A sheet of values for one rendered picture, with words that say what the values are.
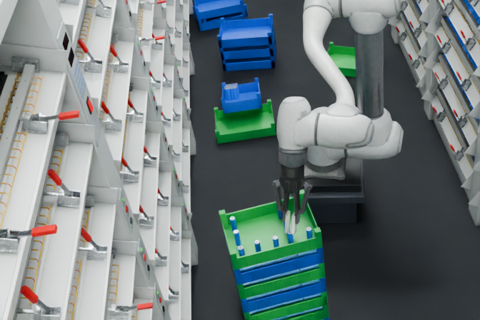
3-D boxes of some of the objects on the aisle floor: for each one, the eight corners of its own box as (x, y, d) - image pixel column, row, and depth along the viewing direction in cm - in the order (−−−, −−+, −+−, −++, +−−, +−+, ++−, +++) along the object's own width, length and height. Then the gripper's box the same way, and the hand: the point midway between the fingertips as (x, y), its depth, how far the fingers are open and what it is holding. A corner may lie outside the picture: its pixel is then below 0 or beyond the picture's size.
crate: (223, 96, 368) (221, 82, 365) (260, 91, 367) (258, 77, 364) (223, 113, 339) (220, 98, 337) (262, 108, 339) (260, 93, 336)
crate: (383, 58, 374) (383, 46, 368) (374, 79, 360) (374, 67, 355) (331, 53, 384) (330, 41, 379) (321, 73, 371) (320, 61, 366)
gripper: (318, 162, 210) (315, 231, 218) (273, 157, 215) (272, 224, 222) (312, 169, 204) (309, 241, 211) (266, 164, 208) (266, 233, 215)
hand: (291, 222), depth 215 cm, fingers closed, pressing on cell
